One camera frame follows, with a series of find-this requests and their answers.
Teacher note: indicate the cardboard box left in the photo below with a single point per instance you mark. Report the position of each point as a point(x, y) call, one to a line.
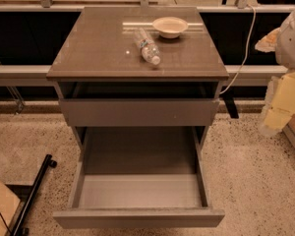
point(9, 203)

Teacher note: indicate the white paper bowl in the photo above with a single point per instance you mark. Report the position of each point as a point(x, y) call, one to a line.
point(170, 27)

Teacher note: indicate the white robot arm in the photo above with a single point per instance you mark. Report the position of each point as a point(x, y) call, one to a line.
point(285, 46)

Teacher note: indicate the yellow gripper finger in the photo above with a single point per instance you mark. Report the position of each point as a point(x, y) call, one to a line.
point(268, 42)
point(279, 105)

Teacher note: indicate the closed grey top drawer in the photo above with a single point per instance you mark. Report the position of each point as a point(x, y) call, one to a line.
point(138, 113)

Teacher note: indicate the open grey middle drawer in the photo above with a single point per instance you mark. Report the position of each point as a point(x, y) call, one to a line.
point(139, 177)

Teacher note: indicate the clear plastic water bottle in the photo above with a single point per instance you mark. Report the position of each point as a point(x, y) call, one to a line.
point(149, 50)

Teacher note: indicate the black post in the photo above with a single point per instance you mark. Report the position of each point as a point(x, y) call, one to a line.
point(230, 104)

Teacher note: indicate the black metal bar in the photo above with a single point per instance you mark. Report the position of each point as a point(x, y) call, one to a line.
point(27, 195)

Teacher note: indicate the grey drawer cabinet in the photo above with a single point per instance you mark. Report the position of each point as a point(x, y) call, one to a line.
point(100, 60)

